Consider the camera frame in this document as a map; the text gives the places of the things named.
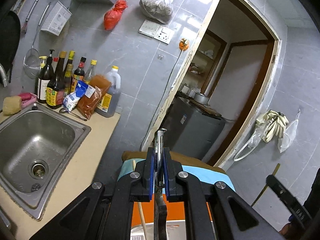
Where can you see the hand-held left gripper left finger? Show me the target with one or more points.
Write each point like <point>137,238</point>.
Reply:
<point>150,175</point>

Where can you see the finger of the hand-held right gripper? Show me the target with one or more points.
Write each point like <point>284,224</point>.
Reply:
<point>287,200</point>

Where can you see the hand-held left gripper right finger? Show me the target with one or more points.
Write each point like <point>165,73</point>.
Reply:
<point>166,175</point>

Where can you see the white plastic utensil holder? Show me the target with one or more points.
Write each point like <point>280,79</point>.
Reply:
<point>172,231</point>

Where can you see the yellow thin stick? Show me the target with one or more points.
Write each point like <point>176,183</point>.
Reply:
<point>265,187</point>

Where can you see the striped colourful cloth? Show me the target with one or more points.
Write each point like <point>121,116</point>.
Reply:
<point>200,175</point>

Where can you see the grey cabinet with pot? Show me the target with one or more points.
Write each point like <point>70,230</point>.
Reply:
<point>190,130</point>

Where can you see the white mesh filter bag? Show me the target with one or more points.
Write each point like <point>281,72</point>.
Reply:
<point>287,137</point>

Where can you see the clear plastic bag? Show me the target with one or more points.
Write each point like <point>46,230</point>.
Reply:
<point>255,137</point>

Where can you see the cream rubber gloves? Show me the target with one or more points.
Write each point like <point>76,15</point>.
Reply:
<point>275,126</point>

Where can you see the wooden cutting board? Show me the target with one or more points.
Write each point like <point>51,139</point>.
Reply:
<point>208,110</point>

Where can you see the metal pot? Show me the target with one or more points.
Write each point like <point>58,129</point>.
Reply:
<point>201,99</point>

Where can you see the large dark liquid jug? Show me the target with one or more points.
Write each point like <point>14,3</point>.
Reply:
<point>112,85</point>

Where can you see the red chili powder bag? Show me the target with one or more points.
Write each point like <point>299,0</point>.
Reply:
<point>93,95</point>

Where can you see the metal spoon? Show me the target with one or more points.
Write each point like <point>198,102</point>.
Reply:
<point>72,114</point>

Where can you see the blue and white bag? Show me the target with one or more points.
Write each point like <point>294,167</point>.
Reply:
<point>75,96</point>

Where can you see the stainless steel sink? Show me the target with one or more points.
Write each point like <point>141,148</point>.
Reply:
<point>37,140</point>

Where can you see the clear bottle yellow cap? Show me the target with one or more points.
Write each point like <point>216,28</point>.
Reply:
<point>90,72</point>

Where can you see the dark bottle red label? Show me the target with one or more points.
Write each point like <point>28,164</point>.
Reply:
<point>79,73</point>

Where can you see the wooden shelf unit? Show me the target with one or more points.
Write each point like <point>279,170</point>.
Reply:
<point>205,55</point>

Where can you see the soy sauce bottle yellow label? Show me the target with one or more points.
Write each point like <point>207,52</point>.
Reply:
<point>56,90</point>

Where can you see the short brown yellow-capped bottle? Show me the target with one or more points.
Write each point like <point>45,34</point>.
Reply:
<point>69,73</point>

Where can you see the orange plug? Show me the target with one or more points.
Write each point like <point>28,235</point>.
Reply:
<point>183,45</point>

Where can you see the tall thin yellow-capped bottle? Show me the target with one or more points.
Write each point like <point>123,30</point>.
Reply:
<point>70,58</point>

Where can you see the pink soap dish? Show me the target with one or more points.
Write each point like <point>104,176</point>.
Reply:
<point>27,99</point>

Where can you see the beige loofah sponge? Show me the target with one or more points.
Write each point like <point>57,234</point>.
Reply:
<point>12,105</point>

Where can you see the small bottle yellow-green cap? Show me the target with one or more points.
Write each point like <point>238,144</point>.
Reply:
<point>43,61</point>

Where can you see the red plastic bag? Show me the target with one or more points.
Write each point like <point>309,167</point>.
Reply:
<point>112,17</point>

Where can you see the metal mesh strainer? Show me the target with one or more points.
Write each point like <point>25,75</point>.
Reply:
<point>32,63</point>

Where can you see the grey plastic bag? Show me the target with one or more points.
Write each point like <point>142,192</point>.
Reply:
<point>156,6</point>

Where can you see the small white perforated basket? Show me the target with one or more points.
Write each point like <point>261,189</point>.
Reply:
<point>56,17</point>

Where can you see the black frying pan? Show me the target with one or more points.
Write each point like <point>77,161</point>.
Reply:
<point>8,45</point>

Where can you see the wooden door frame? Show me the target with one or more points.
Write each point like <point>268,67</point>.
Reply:
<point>271,80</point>

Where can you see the white wall socket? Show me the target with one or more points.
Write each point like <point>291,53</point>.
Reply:
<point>164,35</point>

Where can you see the white switch panel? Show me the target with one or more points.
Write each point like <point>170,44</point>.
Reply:
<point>149,28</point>

